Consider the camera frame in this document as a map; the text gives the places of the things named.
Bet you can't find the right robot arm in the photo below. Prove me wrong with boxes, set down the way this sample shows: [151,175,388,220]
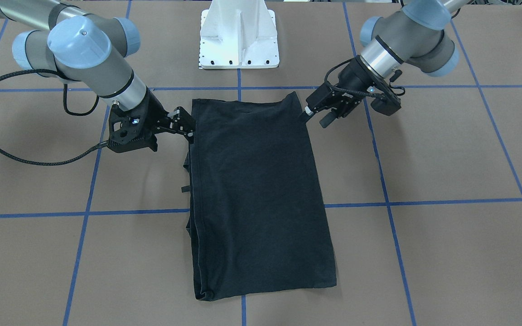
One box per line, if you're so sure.
[0,0,196,153]

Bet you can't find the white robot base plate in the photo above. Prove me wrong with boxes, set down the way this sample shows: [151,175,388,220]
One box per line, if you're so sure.
[198,0,280,69]

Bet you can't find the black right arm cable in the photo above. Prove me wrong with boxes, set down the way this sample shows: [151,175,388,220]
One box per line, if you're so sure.
[0,69,110,165]

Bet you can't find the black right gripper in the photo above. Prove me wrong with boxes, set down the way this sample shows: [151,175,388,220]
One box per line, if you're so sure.
[107,89,196,153]

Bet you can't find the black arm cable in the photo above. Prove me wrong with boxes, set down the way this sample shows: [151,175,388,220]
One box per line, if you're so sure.
[0,69,110,165]
[324,58,406,98]

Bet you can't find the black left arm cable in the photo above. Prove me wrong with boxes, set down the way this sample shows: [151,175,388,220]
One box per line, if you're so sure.
[324,58,406,98]

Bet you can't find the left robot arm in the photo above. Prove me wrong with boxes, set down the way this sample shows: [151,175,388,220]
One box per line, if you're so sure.
[300,0,468,128]

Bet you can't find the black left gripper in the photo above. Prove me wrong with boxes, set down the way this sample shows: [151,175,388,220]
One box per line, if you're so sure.
[298,57,402,128]

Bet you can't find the black printed t-shirt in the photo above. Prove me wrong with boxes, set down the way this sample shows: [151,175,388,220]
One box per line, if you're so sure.
[184,92,336,302]

